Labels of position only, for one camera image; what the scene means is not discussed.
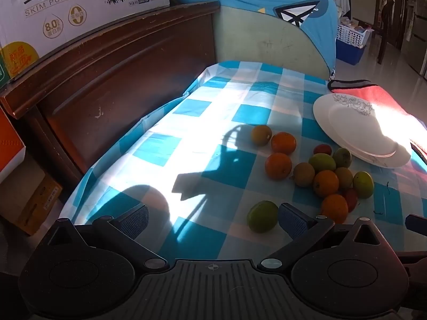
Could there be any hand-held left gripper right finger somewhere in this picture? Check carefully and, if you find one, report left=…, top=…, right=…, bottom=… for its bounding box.
left=258, top=203, right=389, bottom=270

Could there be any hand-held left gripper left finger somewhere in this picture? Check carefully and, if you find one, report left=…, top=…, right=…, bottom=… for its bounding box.
left=47, top=204, right=169, bottom=273

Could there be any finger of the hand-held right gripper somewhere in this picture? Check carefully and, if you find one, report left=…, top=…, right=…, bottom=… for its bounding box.
left=405, top=214, right=427, bottom=237

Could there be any green jujube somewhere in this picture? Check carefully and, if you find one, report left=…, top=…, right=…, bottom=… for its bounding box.
left=308, top=153, right=336, bottom=173
left=333, top=147, right=352, bottom=168
left=247, top=201, right=279, bottom=233
left=353, top=171, right=374, bottom=199

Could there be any brown kiwi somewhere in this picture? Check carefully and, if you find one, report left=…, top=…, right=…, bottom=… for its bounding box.
left=334, top=167, right=353, bottom=190
left=251, top=125, right=272, bottom=146
left=293, top=162, right=316, bottom=187

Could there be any white floral plate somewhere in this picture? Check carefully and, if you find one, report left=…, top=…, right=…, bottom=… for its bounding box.
left=313, top=93, right=412, bottom=169

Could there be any brown cardboard box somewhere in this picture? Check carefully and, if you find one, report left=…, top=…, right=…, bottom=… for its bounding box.
left=0, top=153, right=64, bottom=235

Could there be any blue white checked tablecloth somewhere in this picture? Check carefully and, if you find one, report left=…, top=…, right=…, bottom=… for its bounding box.
left=59, top=61, right=427, bottom=264

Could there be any pink towel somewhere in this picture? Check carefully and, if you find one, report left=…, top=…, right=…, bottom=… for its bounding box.
left=328, top=79, right=427, bottom=161

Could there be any dark wooden headboard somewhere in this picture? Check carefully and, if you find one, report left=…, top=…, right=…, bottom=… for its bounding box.
left=0, top=1, right=221, bottom=187

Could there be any orange white box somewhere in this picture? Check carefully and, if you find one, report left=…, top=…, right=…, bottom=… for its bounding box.
left=0, top=108, right=26, bottom=184

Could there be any blue plastic bin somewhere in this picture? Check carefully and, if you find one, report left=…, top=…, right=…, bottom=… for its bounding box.
left=335, top=38, right=367, bottom=65

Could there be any pale green sofa armrest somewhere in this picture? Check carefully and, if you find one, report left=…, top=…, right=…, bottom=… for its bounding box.
left=212, top=5, right=334, bottom=75

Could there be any white plastic basket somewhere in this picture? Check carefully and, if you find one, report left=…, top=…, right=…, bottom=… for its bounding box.
left=336, top=23, right=369, bottom=48

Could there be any green box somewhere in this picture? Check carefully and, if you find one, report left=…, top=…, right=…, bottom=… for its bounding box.
left=0, top=58, right=11, bottom=85

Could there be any dark wooden chair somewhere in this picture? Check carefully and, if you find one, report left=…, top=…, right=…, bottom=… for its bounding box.
left=372, top=0, right=409, bottom=65

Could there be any white milk carton box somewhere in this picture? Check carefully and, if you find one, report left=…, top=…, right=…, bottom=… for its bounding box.
left=0, top=0, right=171, bottom=81

